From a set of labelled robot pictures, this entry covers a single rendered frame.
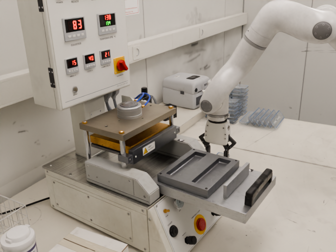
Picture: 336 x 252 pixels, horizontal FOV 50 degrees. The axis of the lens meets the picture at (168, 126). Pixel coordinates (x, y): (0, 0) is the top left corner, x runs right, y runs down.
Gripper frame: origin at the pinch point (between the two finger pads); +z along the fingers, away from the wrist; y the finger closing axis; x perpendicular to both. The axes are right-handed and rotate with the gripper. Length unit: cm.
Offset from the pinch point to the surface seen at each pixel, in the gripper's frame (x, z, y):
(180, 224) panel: 48.6, -0.1, -7.9
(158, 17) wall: -63, -47, 63
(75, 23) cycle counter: 44, -57, 28
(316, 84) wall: -210, 24, -12
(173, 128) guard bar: 29.4, -21.7, 4.1
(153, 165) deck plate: 35.6, -9.8, 9.0
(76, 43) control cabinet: 44, -51, 29
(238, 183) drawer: 41.8, -14.5, -22.9
